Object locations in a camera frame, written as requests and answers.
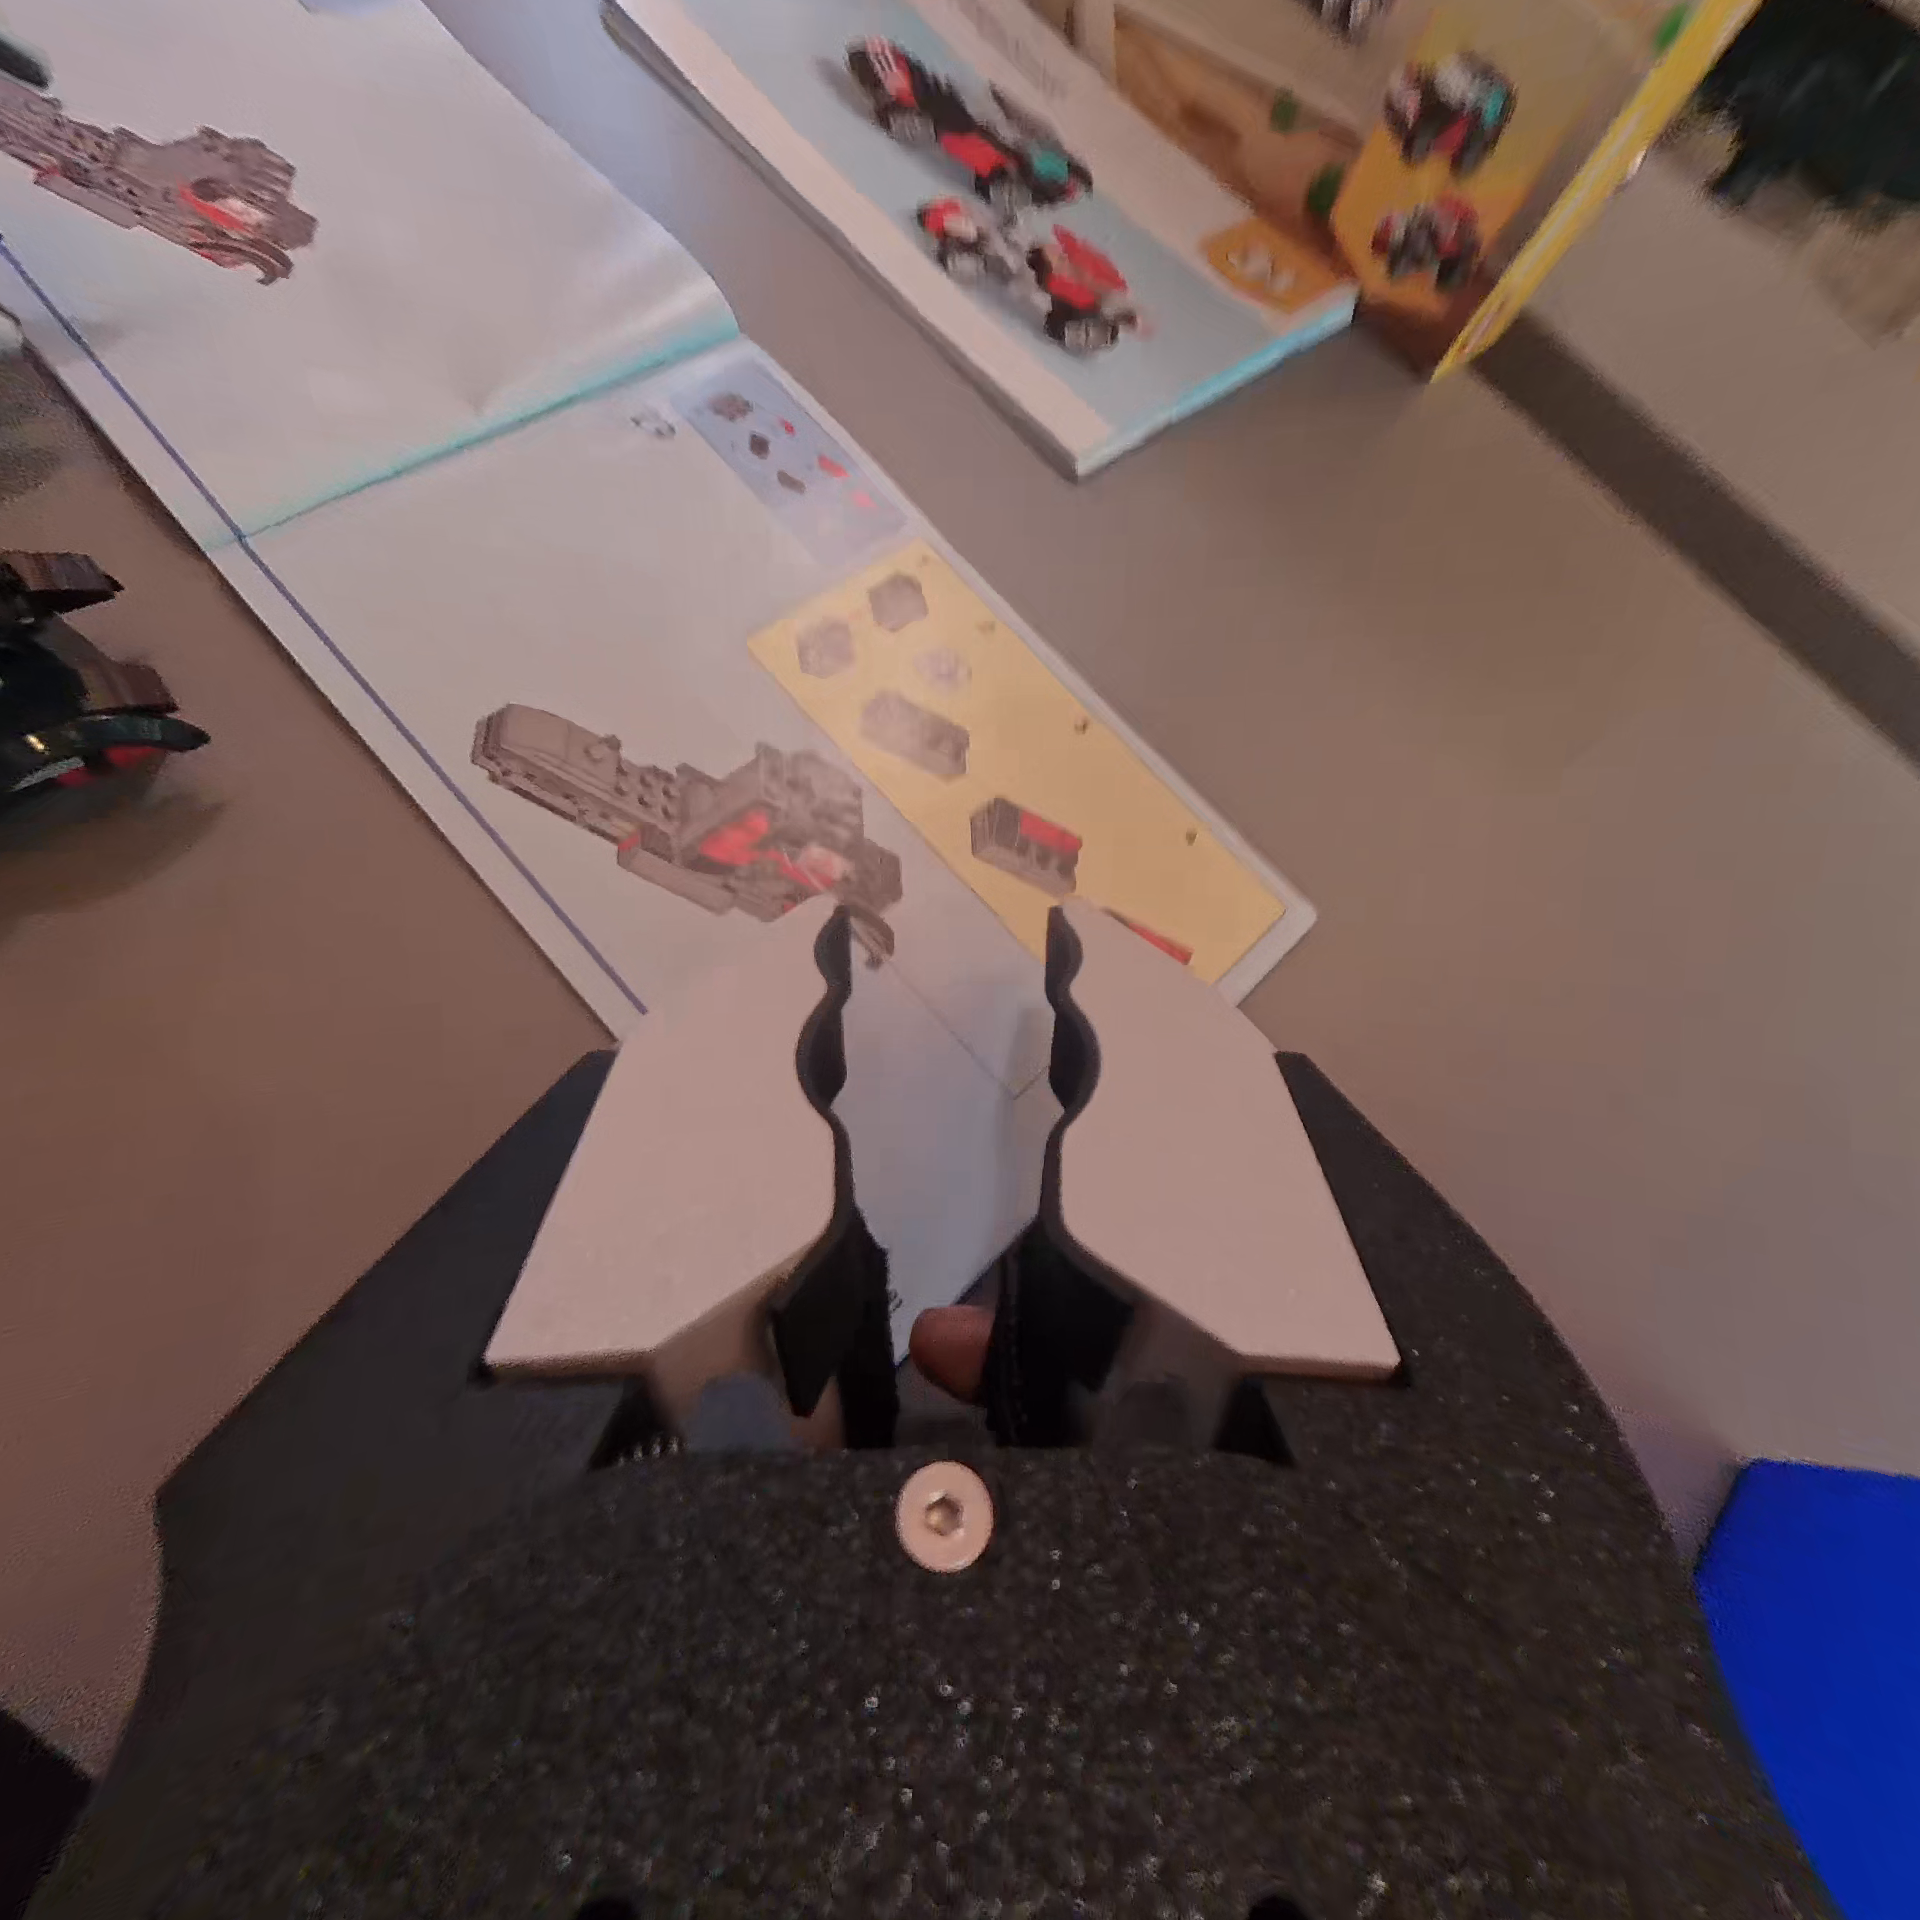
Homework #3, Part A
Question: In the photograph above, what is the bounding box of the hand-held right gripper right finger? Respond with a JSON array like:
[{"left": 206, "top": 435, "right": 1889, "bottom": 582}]
[{"left": 989, "top": 904, "right": 1406, "bottom": 1446}]

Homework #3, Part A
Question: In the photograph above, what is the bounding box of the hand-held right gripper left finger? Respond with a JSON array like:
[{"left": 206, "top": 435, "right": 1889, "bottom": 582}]
[{"left": 484, "top": 897, "right": 898, "bottom": 1450}]

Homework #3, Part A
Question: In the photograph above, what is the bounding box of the toy brick truck model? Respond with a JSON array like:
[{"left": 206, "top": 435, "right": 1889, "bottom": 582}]
[{"left": 0, "top": 551, "right": 215, "bottom": 824}]

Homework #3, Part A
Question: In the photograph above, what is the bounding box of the step-page instruction booklet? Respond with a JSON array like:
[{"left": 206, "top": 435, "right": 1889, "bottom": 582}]
[{"left": 0, "top": 0, "right": 1318, "bottom": 1359}]

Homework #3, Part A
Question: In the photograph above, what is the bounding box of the large blue plastic bin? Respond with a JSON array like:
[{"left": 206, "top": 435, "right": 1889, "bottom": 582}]
[{"left": 1696, "top": 1458, "right": 1920, "bottom": 1920}]

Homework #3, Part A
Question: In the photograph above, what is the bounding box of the car-cover instruction booklet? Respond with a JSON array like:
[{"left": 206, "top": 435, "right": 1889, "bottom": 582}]
[{"left": 600, "top": 0, "right": 1362, "bottom": 480}]

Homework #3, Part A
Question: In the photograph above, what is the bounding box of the toy brick set box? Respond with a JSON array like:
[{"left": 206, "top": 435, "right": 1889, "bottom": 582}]
[{"left": 1049, "top": 0, "right": 1764, "bottom": 387}]

